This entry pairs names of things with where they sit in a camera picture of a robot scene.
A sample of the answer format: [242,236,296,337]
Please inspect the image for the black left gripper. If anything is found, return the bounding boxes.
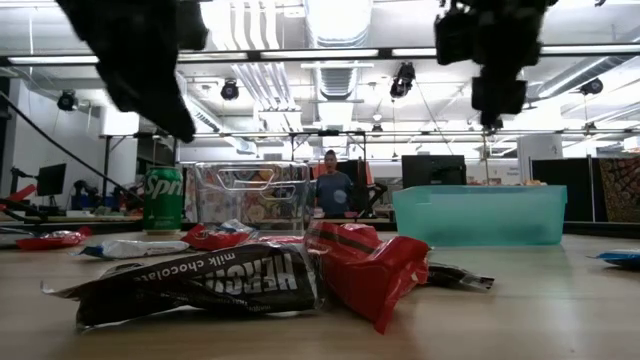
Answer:
[54,0,209,144]

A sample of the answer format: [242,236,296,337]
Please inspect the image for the blue white candy bar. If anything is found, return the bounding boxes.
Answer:
[588,248,640,269]
[214,218,259,236]
[69,238,191,260]

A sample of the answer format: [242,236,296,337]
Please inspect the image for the red candy bar wrapper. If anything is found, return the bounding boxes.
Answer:
[180,223,251,252]
[303,221,431,335]
[14,226,94,252]
[257,233,307,246]

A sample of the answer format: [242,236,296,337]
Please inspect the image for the brown chocolate bar wrapper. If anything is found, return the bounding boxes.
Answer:
[427,262,496,291]
[42,242,326,332]

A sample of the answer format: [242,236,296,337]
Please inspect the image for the green Sprite can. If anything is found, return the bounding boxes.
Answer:
[143,166,185,235]

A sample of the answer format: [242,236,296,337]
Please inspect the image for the black computer monitor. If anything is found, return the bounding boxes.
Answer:
[35,163,68,197]
[401,154,468,190]

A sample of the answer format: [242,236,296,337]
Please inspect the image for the clear plastic bin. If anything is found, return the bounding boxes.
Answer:
[193,160,312,232]

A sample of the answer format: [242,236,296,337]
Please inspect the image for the red bar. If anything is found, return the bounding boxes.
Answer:
[0,183,37,211]

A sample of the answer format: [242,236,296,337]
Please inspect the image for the black partition panel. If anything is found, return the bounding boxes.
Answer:
[530,157,595,223]

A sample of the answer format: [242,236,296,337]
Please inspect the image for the teal plastic container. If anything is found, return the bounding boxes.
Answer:
[392,184,569,247]

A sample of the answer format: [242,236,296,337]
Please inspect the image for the patterned orange black cloth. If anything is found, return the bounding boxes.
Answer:
[598,157,640,224]

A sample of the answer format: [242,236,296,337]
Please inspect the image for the person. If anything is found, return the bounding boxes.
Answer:
[314,148,355,219]

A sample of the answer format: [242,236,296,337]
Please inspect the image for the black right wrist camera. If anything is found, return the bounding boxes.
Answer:
[470,74,529,117]

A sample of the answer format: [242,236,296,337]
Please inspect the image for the silver ventilation duct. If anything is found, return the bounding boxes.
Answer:
[303,0,374,129]

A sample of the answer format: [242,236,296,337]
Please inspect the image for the black background rig frame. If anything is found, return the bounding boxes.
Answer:
[99,127,640,164]

